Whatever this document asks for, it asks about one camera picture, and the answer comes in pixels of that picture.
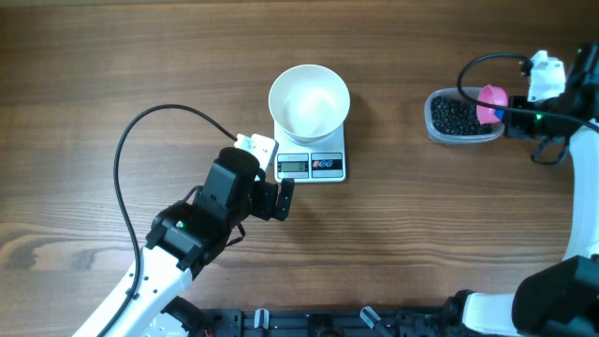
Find pink scoop blue handle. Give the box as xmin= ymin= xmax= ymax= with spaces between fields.
xmin=476 ymin=85 xmax=508 ymax=125

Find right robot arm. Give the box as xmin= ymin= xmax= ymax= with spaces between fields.
xmin=456 ymin=41 xmax=598 ymax=336

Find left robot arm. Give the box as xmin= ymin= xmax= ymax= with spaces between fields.
xmin=76 ymin=147 xmax=295 ymax=336

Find white digital kitchen scale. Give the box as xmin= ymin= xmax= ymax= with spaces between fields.
xmin=273 ymin=125 xmax=346 ymax=183

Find white ceramic bowl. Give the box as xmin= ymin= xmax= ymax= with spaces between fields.
xmin=268 ymin=65 xmax=351 ymax=142

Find clear plastic container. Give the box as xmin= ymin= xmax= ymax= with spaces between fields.
xmin=424 ymin=88 xmax=504 ymax=145

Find black beans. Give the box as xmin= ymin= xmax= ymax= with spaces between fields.
xmin=431 ymin=95 xmax=492 ymax=136

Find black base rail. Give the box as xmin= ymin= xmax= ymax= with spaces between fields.
xmin=158 ymin=294 xmax=469 ymax=337

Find left black cable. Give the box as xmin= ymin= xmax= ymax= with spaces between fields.
xmin=95 ymin=103 xmax=239 ymax=337

